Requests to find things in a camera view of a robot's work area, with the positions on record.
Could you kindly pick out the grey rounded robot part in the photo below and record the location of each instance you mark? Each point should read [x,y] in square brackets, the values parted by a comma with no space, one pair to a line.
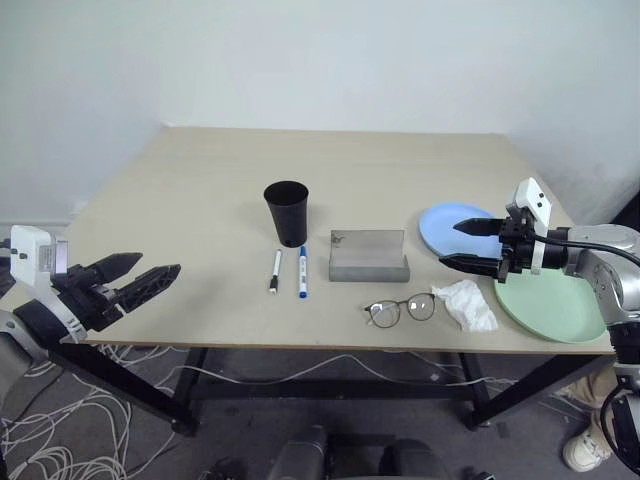
[300,452]

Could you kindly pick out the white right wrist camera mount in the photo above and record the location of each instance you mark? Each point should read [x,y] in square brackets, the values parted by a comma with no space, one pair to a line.
[530,195]

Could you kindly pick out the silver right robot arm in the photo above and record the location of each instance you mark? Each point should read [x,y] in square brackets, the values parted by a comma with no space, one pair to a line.
[607,270]

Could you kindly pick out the light blue plate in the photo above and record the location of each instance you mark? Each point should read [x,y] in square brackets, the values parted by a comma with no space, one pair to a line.
[440,227]

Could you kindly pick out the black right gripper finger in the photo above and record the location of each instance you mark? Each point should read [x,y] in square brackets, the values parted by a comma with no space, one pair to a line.
[480,227]
[472,264]

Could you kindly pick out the dark panel by wall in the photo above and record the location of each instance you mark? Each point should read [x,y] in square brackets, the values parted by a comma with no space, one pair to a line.
[630,207]

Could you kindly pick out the beige trouser leg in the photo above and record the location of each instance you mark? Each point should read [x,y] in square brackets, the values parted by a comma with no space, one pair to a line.
[592,390]

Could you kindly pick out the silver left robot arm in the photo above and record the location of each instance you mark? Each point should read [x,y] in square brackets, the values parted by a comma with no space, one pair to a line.
[12,360]

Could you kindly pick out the white sneaker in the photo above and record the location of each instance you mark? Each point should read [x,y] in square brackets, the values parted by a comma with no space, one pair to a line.
[585,450]

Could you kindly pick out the white marker with black cap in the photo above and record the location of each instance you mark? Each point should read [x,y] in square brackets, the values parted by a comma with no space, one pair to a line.
[275,270]

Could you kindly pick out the black plastic cup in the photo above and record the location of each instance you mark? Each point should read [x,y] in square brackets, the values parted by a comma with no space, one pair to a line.
[287,215]

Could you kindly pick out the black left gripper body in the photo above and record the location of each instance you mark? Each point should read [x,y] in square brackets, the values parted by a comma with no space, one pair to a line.
[85,300]

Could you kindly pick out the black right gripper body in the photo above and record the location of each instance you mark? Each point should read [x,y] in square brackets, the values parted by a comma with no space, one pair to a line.
[517,245]

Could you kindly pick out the white tissue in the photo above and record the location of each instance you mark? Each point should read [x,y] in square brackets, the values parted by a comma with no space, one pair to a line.
[470,305]

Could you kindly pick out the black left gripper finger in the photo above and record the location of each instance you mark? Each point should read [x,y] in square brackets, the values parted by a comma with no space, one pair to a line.
[150,287]
[117,267]

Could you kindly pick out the black metal table frame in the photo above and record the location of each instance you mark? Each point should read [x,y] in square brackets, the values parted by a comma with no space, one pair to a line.
[192,385]

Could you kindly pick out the grey glasses case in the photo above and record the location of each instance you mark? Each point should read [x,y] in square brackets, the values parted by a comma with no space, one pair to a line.
[367,260]

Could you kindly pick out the white marker with blue cap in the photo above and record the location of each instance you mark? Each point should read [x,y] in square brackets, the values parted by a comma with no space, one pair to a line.
[303,272]

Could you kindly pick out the black rounded robot part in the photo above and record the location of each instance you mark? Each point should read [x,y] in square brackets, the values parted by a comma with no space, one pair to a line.
[415,460]

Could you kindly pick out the light green plate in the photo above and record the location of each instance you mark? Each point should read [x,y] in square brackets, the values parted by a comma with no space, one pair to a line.
[550,312]

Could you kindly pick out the thin-rimmed round glasses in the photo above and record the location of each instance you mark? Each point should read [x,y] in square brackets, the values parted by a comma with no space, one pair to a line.
[384,314]

